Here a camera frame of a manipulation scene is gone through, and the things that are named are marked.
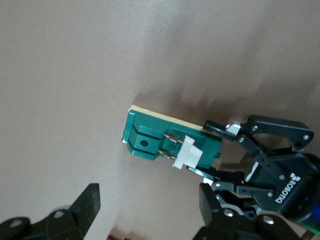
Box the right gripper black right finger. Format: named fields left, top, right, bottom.
left=192, top=183, right=305, bottom=240

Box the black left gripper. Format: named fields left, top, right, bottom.
left=186, top=114, right=320, bottom=223

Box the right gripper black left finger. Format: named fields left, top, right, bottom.
left=0, top=183, right=101, bottom=240

